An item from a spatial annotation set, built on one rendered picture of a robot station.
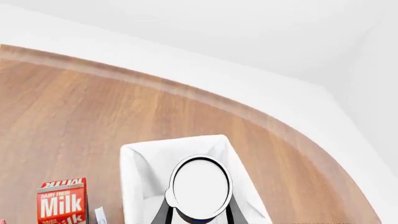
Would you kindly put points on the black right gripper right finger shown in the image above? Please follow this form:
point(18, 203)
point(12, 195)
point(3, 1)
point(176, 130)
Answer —
point(237, 214)

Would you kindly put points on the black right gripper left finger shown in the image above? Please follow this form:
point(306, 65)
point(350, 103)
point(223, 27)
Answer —
point(164, 215)

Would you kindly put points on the white basket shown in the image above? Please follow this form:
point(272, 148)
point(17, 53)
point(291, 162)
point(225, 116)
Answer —
point(146, 158)

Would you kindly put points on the small white box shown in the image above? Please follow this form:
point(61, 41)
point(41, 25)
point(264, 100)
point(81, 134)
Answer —
point(100, 215)

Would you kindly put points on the red milk carton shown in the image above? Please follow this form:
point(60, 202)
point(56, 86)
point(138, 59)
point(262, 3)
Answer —
point(60, 205)

